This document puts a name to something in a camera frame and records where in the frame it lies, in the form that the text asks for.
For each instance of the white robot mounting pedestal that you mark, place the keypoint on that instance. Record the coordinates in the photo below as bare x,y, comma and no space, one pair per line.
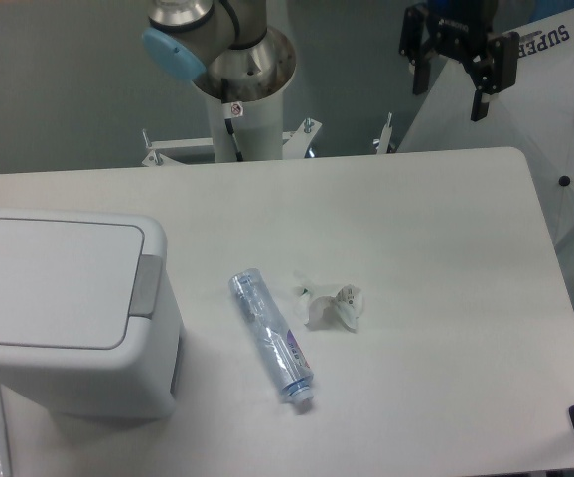
247,129

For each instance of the silver blue-capped robot arm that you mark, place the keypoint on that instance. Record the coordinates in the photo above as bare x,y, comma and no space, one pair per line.
208,28

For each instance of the crumpled white paper wrapper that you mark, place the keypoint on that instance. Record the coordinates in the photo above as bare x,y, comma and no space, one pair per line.
326,306

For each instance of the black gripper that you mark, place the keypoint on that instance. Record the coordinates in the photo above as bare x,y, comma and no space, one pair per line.
460,30

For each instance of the white umbrella with lettering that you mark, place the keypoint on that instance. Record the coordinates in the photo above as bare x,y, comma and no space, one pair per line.
535,116

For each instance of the white push-lid trash can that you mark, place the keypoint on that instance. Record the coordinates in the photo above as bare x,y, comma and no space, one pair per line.
89,323

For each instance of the crushed clear plastic bottle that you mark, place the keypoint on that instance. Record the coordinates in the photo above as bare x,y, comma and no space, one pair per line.
278,350

